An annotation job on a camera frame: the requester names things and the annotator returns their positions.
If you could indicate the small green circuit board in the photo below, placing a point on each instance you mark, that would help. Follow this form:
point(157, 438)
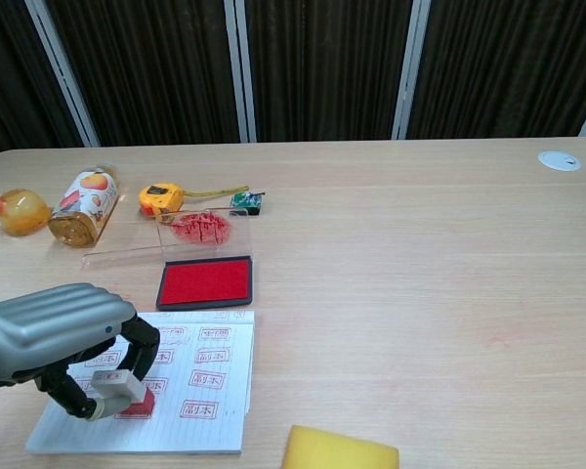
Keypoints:
point(244, 201)

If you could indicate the peach juice bottle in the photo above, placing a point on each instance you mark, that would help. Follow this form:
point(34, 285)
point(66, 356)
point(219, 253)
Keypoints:
point(85, 205)

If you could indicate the black pleated curtain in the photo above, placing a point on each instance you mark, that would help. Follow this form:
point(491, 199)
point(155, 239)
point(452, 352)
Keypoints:
point(322, 63)

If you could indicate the clear ink pad lid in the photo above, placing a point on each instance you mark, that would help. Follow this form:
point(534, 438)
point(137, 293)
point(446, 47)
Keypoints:
point(200, 229)

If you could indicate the orange yellow toy fruit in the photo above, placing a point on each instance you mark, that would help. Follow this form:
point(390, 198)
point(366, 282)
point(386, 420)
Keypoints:
point(22, 212)

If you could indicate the small rubber stamp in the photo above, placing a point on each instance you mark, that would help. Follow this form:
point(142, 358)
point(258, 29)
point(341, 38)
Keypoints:
point(127, 391)

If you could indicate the yellow sponge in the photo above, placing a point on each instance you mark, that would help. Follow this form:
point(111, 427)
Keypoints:
point(337, 449)

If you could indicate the yellow tape measure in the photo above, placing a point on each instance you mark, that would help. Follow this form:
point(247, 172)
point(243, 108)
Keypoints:
point(158, 198)

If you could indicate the white stamped notebook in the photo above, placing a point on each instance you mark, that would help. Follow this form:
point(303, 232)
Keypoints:
point(200, 439)

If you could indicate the grey double partition post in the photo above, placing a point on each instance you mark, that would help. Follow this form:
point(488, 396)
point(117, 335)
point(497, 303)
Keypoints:
point(247, 122)

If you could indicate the clear plastic strip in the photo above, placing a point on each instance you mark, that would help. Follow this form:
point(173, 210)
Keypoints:
point(122, 256)

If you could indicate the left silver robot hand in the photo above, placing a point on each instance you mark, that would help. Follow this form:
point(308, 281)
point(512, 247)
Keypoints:
point(54, 322)

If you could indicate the red ink pad black case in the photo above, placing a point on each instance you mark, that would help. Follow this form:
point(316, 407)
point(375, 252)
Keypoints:
point(205, 283)

